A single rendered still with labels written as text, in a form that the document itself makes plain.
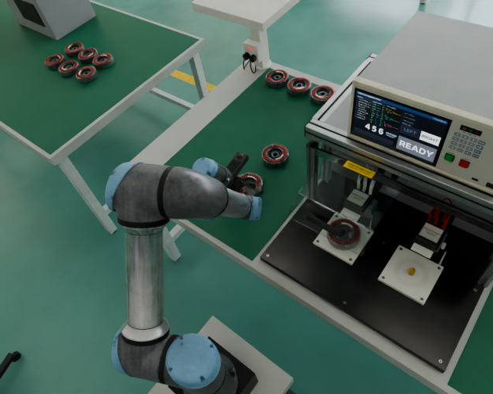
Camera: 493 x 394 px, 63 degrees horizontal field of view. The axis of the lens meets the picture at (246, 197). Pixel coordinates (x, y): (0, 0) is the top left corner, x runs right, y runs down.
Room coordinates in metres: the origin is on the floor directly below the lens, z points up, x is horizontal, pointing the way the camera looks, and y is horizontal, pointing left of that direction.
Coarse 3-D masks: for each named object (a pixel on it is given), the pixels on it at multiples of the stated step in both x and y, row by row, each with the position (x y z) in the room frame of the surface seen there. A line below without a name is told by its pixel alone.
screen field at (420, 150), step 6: (402, 138) 0.73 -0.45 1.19; (402, 144) 0.73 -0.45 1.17; (408, 144) 0.72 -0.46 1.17; (414, 144) 0.71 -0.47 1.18; (420, 144) 0.70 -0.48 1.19; (402, 150) 0.73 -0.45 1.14; (408, 150) 0.71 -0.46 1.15; (414, 150) 0.70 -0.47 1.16; (420, 150) 0.69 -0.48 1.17; (426, 150) 0.68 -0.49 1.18; (432, 150) 0.67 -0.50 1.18; (420, 156) 0.69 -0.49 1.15; (426, 156) 0.68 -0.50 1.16; (432, 156) 0.67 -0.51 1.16; (432, 162) 0.67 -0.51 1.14
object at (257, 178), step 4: (240, 176) 1.07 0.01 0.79; (244, 176) 1.06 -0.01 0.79; (248, 176) 1.06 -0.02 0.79; (252, 176) 1.05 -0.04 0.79; (256, 176) 1.05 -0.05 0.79; (248, 180) 1.06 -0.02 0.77; (252, 180) 1.05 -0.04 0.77; (256, 180) 1.03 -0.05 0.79; (260, 180) 1.02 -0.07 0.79; (256, 184) 1.01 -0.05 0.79; (260, 184) 1.00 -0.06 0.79; (240, 188) 1.00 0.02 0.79; (244, 192) 0.98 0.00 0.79; (256, 192) 0.98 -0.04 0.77; (260, 192) 0.98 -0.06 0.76; (256, 196) 0.97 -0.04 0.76
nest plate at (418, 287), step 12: (396, 252) 0.61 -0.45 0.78; (408, 252) 0.60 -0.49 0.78; (396, 264) 0.56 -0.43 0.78; (408, 264) 0.55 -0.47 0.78; (420, 264) 0.55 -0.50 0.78; (432, 264) 0.54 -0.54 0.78; (384, 276) 0.53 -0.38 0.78; (396, 276) 0.52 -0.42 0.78; (408, 276) 0.52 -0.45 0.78; (420, 276) 0.51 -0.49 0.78; (432, 276) 0.50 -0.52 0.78; (396, 288) 0.48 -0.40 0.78; (408, 288) 0.48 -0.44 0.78; (420, 288) 0.47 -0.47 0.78; (432, 288) 0.46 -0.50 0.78; (420, 300) 0.43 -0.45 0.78
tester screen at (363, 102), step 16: (368, 96) 0.82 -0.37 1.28; (368, 112) 0.81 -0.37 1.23; (384, 112) 0.78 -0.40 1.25; (400, 112) 0.75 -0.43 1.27; (416, 112) 0.72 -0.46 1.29; (352, 128) 0.84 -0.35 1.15; (384, 128) 0.77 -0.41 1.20; (400, 128) 0.74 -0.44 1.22; (416, 128) 0.71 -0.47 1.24; (432, 128) 0.68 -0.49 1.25; (384, 144) 0.77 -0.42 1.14; (432, 144) 0.68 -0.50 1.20
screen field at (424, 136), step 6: (402, 126) 0.74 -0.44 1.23; (408, 126) 0.73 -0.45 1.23; (402, 132) 0.74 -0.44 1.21; (408, 132) 0.72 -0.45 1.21; (414, 132) 0.71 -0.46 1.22; (420, 132) 0.70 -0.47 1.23; (420, 138) 0.70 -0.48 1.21; (426, 138) 0.69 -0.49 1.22; (432, 138) 0.68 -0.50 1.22; (438, 138) 0.67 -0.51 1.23; (438, 144) 0.67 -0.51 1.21
